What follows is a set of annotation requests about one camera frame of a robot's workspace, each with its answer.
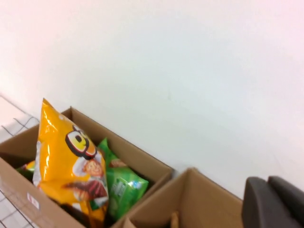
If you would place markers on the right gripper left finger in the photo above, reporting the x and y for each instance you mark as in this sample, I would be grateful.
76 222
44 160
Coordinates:
263 206

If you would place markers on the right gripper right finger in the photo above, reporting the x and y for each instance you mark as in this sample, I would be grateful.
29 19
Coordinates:
292 199

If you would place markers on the orange chip bag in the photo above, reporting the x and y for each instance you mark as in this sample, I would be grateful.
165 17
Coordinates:
61 161

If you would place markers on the taped cardboard box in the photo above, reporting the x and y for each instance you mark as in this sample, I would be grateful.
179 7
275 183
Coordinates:
202 202

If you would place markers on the cardboard box with F2 print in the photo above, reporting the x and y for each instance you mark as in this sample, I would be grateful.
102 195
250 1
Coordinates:
147 164

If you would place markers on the green chip bag blue emblem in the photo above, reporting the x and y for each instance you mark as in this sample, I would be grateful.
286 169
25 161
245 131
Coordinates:
123 192

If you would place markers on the white label red handwriting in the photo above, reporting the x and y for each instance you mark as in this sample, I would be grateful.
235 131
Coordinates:
33 201

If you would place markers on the white grid tablecloth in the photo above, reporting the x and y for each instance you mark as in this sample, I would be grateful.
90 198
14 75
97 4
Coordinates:
21 126

